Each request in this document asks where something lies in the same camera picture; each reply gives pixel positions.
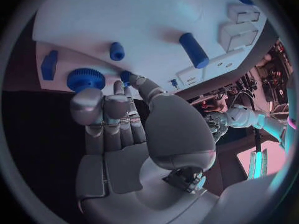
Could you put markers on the white task board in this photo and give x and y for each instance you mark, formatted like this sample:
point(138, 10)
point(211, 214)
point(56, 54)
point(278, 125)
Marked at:
point(140, 22)

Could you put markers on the glowing light bar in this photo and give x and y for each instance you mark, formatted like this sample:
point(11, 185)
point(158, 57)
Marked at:
point(258, 164)

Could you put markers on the short blue peg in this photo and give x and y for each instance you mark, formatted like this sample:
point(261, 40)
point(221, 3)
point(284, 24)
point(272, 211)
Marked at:
point(116, 50)

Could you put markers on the blue block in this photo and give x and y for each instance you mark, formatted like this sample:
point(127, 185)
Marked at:
point(49, 67)

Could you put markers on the blue gear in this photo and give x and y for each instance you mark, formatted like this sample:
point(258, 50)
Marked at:
point(81, 78)

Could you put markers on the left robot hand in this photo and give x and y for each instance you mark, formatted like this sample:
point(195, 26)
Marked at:
point(216, 125)

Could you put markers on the blue cylinder peg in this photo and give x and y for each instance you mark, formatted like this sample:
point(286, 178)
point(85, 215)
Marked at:
point(193, 50)

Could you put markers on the small blue peg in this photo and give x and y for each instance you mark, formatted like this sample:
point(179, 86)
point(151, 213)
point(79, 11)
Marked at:
point(125, 76)

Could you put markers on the small blue plug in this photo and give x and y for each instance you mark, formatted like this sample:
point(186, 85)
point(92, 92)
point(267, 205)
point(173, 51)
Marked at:
point(174, 82)

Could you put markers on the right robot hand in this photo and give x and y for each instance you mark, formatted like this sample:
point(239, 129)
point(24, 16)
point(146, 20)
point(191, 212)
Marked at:
point(130, 171)

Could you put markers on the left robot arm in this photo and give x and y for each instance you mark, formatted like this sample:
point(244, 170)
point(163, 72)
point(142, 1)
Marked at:
point(240, 116)

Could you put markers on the workshop equipment rack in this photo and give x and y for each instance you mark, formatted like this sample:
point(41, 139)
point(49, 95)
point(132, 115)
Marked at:
point(275, 72)

